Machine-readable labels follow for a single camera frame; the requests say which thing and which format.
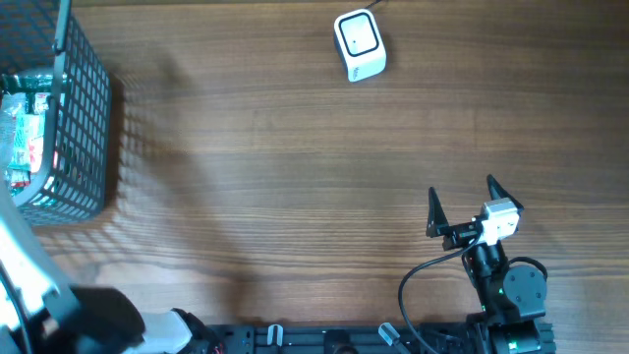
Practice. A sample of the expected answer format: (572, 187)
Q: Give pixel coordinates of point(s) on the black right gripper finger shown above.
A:
(497, 192)
(437, 220)

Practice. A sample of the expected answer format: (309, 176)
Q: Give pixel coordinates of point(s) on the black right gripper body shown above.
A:
(459, 234)

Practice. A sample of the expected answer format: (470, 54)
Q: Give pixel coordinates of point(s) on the red snack bar wrapper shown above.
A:
(35, 150)

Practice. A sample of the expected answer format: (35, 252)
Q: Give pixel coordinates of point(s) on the teal snack bar wrapper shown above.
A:
(27, 126)

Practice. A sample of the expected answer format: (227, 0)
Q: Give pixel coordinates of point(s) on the green 3M glove package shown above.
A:
(28, 81)

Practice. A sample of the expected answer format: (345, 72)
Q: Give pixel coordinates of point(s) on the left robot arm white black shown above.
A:
(44, 311)

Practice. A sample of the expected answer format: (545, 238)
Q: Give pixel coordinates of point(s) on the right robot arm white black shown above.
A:
(511, 291)

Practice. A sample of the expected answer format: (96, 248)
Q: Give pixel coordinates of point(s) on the white barcode scanner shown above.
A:
(359, 44)

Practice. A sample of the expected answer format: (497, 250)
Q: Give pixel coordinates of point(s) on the grey plastic mesh basket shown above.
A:
(70, 185)

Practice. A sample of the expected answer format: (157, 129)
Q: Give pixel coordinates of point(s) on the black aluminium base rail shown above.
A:
(344, 339)

